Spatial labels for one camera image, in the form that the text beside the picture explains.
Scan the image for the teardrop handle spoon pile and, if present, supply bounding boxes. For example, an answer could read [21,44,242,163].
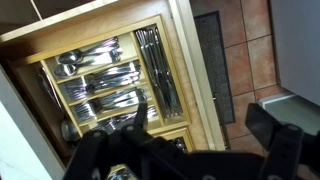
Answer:
[169,136,188,154]

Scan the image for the steel ladle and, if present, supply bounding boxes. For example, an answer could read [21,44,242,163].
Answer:
[39,66,82,143]

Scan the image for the five-compartment wooden cutlery tray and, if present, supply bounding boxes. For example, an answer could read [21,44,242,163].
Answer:
[39,13,193,136]

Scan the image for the small steel spoon pile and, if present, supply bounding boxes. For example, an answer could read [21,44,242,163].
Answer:
[106,163,138,180]

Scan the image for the dark grey floor rug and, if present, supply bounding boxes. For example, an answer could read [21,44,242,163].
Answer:
[194,10,236,125]

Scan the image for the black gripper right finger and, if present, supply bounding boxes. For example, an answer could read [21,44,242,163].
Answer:
[245,102,320,180]

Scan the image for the white refrigerator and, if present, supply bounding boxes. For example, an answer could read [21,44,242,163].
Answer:
[258,0,320,134]

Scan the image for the steel table spoon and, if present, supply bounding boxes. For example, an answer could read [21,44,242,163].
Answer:
[57,36,121,65]
[53,49,123,79]

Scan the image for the steel table knife pile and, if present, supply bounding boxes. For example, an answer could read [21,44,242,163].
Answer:
[134,28,183,118]

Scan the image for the long steel serving spoon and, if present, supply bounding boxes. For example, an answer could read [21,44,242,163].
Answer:
[37,73,64,113]

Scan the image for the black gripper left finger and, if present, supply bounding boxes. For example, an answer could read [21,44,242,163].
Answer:
[62,102,191,180]

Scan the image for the small wooden spoon tray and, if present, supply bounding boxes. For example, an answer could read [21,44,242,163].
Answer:
[146,126,196,154]

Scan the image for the wooden base cabinet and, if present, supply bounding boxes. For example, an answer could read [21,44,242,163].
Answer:
[0,0,119,44]

